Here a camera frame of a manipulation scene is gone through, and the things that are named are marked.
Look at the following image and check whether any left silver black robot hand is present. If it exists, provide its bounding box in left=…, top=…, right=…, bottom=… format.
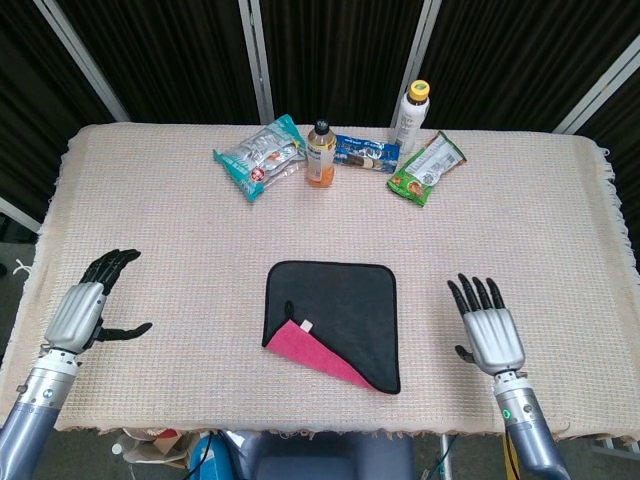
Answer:
left=43, top=248, right=154, bottom=355

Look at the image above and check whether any black and pink cloth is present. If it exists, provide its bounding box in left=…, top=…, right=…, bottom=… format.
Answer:
left=261, top=259, right=402, bottom=396

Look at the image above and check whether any blue cookie package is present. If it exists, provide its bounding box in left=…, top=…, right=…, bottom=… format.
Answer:
left=333, top=134, right=402, bottom=175

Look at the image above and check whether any brown cardboard box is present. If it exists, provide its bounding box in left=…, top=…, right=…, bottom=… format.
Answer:
left=112, top=427, right=201, bottom=471

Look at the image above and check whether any beige woven tablecloth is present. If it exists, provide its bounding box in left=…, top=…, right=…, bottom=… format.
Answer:
left=0, top=122, right=634, bottom=441

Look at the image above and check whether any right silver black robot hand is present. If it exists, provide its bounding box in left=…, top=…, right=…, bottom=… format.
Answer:
left=446, top=272, right=526, bottom=375

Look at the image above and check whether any white metal table leg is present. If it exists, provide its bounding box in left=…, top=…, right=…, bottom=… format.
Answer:
left=438, top=433, right=454, bottom=480

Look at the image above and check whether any white partition post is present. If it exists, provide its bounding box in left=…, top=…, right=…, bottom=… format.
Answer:
left=388, top=0, right=442, bottom=129
left=552, top=38, right=640, bottom=135
left=237, top=0, right=275, bottom=125
left=0, top=196, right=42, bottom=234
left=33, top=0, right=132, bottom=124

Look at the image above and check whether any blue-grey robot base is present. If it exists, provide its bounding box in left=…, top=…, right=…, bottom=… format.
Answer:
left=219, top=428, right=416, bottom=480

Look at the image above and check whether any orange juice bottle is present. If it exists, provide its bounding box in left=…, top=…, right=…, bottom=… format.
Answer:
left=305, top=118, right=337, bottom=189

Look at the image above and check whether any blue plastic container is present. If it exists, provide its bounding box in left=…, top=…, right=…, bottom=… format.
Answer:
left=188, top=432, right=231, bottom=480

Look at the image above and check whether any teal and silver snack bag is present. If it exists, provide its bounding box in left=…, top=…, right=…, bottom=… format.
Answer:
left=213, top=113, right=309, bottom=204

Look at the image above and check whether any white bottle yellow cap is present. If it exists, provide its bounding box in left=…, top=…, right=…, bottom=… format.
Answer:
left=392, top=79, right=432, bottom=155

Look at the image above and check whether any green snack bag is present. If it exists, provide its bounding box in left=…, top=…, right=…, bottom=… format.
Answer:
left=385, top=130, right=469, bottom=208

